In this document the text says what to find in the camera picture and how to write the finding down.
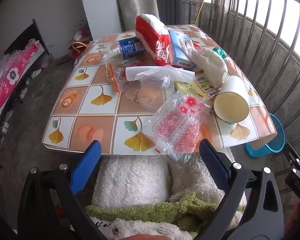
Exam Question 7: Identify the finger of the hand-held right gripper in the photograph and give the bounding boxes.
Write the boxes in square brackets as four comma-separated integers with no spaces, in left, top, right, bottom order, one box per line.
[283,143,300,178]

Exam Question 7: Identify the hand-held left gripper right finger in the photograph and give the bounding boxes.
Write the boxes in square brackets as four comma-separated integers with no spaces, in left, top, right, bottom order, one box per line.
[199,139,284,240]

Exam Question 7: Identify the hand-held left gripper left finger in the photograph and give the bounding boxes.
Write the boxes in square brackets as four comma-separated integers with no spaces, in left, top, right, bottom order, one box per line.
[17,140,108,240]

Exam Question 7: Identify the blue plastic wastebasket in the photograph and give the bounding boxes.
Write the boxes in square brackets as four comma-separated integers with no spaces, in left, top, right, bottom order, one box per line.
[245,112,285,158]

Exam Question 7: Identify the clear bag with pink print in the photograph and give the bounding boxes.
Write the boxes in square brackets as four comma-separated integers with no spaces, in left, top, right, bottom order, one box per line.
[150,90,213,165]

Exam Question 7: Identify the white paper cup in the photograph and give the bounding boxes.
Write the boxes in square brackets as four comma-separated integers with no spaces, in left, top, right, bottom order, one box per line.
[213,75,250,124]

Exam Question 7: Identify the yellow snack packet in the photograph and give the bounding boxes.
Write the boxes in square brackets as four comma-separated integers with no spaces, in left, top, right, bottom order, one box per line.
[174,71,224,103]

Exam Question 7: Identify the clear zip bag red edges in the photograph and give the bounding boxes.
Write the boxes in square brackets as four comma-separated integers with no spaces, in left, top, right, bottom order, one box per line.
[105,61,145,94]

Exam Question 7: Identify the clear plastic cup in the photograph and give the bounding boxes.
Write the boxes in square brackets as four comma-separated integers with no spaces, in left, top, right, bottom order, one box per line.
[137,74,175,112]

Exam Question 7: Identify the white rubber glove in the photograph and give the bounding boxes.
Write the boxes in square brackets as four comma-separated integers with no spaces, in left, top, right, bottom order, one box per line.
[184,39,228,90]

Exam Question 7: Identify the white tissue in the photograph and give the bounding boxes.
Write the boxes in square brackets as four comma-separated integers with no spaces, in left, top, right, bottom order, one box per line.
[125,66,195,83]

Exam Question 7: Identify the green plastic bag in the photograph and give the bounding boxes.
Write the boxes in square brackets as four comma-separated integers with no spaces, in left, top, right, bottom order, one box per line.
[212,46,227,59]

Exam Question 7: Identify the blue medicine box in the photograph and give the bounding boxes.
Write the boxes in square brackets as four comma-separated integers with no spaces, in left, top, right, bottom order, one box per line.
[168,29,198,69]

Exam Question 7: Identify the clear bottle with blue label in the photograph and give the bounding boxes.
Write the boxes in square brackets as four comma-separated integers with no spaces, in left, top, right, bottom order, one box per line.
[99,36,147,64]

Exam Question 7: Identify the red and white snack bag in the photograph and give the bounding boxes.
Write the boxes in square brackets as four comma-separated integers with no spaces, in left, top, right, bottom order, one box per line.
[136,13,177,67]

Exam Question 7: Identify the patterned tablecloth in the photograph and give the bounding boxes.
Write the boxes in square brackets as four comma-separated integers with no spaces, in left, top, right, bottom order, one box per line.
[41,24,278,155]

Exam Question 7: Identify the row of shoes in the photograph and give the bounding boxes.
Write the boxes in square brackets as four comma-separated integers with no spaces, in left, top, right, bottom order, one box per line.
[0,60,52,143]

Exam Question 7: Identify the pink red plastic bag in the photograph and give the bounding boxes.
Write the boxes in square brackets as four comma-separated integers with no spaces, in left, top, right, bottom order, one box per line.
[0,39,44,125]

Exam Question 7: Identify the red floral plastic bag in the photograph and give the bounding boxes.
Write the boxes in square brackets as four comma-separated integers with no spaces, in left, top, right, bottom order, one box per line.
[74,21,92,40]

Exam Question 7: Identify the metal balcony railing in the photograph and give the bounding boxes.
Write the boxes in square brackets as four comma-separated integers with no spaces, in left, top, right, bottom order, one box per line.
[197,0,300,180]

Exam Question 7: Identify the dark grey folding panel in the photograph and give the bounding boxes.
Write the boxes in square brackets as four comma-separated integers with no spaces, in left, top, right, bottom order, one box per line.
[154,0,183,28]

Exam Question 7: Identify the grey curtain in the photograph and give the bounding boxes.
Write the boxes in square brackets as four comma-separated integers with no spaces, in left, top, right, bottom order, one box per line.
[115,0,157,33]

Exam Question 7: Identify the paper bag with orange handles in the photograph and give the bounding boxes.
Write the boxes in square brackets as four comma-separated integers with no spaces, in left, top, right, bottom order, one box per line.
[67,40,90,59]

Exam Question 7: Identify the yellow broom handle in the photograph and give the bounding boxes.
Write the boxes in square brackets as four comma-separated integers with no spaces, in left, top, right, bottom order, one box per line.
[194,0,210,24]

